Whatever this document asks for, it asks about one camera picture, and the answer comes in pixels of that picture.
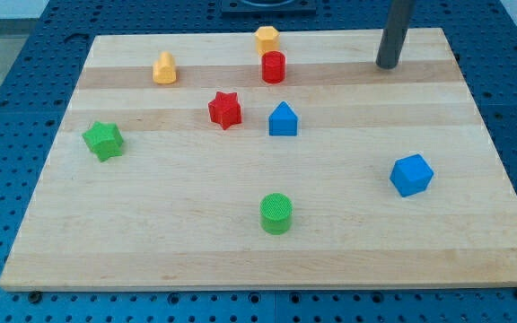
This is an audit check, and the green star block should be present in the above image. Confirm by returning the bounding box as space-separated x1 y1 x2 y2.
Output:
82 121 124 162

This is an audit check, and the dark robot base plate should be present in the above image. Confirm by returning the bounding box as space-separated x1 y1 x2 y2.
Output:
220 0 317 16

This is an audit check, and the green cylinder block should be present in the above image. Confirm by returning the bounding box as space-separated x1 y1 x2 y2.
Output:
259 193 293 235

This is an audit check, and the red star block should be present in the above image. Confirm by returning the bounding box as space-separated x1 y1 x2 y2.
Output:
208 92 242 130

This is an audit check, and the blue cube block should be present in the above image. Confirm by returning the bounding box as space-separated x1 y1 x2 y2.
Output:
390 154 434 197

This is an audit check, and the red cylinder block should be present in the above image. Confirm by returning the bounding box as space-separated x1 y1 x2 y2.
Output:
261 51 286 83

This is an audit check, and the yellow heart block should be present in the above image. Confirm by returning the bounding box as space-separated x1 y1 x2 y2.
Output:
152 52 177 84

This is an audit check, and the wooden board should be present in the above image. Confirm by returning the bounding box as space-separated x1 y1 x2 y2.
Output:
0 28 517 292

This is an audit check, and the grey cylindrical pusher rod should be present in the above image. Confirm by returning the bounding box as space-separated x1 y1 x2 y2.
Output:
375 0 416 70

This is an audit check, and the yellow hexagon block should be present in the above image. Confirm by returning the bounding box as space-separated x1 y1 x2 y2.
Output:
254 26 280 56

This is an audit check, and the blue triangle block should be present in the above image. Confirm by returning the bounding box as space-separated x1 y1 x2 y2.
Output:
268 101 299 136

